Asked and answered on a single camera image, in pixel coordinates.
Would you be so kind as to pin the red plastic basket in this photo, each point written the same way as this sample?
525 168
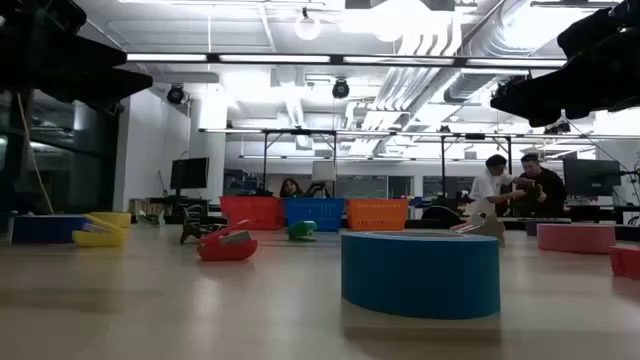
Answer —
250 210

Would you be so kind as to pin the black ceiling spotlight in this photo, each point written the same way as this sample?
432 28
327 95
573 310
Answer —
515 81
175 94
340 89

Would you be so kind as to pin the light blue tape roll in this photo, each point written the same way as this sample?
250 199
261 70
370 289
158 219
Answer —
420 280

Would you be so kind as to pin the wooden shelf unit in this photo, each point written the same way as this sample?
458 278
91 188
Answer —
140 206

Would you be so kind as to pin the blue plastic basket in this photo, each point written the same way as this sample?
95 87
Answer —
320 212

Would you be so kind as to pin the blue box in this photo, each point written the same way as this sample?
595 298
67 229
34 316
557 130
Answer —
45 230

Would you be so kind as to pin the white shade table lamp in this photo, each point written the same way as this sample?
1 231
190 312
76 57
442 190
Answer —
323 171

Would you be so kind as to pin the pink tape roll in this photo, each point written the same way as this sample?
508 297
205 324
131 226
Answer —
575 240

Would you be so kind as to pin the yellow mini stapler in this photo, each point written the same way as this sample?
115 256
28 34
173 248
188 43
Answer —
100 239

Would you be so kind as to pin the orange plastic basket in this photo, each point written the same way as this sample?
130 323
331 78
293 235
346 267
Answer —
377 215

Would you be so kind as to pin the grey stapler remover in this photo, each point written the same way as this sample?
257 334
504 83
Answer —
159 218

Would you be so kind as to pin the green mini stapler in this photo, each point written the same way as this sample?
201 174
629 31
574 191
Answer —
301 230

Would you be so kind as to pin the person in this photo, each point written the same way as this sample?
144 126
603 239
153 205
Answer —
290 189
487 192
550 192

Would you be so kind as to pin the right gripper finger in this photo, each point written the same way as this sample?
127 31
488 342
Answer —
610 30
575 95

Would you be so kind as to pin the dark desk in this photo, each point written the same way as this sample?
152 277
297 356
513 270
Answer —
170 200
600 212

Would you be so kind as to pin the linear ceiling light track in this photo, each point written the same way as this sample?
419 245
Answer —
337 59

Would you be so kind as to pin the black metal workstation frame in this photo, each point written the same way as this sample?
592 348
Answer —
300 132
443 165

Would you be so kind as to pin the red mini stapler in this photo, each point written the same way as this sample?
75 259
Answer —
627 262
225 250

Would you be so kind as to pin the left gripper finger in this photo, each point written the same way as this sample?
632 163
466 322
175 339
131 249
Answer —
100 85
40 45

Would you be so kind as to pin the black computer monitor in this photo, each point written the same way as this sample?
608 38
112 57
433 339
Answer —
591 177
189 173

